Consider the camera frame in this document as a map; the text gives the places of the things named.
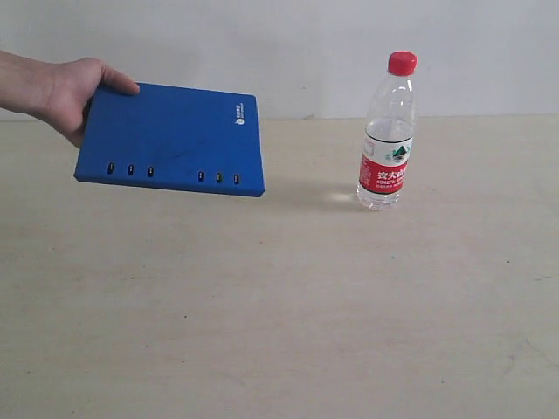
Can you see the person's open hand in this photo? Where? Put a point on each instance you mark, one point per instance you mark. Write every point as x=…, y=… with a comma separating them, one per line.
x=64, y=92

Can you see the blue ring binder notebook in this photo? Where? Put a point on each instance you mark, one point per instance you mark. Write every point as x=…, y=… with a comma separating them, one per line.
x=171, y=137

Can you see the clear plastic water bottle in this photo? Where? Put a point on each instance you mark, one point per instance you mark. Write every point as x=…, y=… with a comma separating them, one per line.
x=389, y=134

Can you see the person's bare forearm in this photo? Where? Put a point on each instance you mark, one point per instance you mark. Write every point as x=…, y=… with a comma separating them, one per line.
x=21, y=84

